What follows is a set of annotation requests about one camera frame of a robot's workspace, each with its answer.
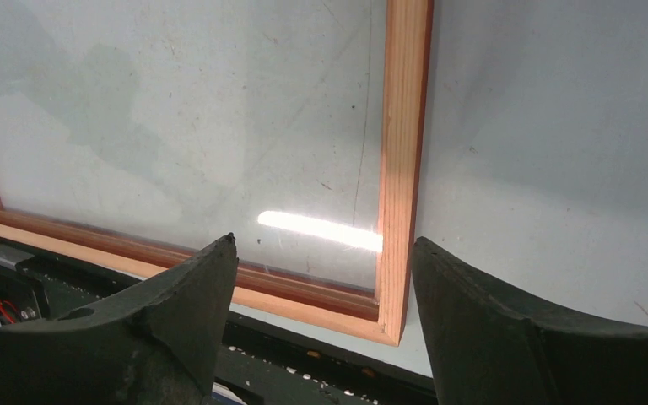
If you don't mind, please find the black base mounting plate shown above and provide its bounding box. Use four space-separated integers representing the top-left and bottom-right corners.
0 238 437 404

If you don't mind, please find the wooden picture frame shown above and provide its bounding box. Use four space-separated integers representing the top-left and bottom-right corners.
0 1 434 346

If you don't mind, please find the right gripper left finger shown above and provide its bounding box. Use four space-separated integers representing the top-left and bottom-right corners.
0 234 239 404

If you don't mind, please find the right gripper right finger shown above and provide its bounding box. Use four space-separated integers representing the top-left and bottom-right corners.
411 237 648 404

